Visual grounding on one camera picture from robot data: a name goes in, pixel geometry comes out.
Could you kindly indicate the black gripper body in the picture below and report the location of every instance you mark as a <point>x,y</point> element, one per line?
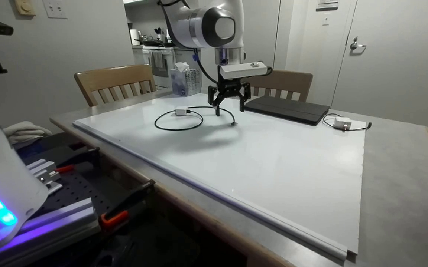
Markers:
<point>228,87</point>

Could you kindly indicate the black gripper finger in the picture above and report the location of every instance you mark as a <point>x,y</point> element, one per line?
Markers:
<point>213,102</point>
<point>244,96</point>

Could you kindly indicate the white power adapter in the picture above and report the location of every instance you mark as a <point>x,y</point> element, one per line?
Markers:
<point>181,113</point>

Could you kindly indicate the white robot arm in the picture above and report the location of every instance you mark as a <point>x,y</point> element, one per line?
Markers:
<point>218,24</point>

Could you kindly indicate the purple tissue box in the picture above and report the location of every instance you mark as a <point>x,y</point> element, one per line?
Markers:
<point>186,80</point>

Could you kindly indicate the dark wooden chair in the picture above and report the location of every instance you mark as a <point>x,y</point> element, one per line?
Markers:
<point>285,84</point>

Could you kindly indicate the black laptop sleeve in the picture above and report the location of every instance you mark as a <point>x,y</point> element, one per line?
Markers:
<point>288,108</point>

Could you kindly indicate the light wooden chair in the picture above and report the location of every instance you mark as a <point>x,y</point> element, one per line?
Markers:
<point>139,78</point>

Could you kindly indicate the white whiteboard on table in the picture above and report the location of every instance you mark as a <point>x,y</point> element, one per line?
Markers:
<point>305,181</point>

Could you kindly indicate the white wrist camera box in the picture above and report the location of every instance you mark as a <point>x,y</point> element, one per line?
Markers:
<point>243,70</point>

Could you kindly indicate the small white charger with cable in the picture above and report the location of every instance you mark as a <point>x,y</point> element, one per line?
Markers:
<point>344,123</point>

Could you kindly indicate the silver door handle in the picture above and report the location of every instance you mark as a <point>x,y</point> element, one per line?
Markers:
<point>356,47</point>

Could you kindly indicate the orange handled clamp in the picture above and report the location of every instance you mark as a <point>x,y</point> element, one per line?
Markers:
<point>121,212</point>

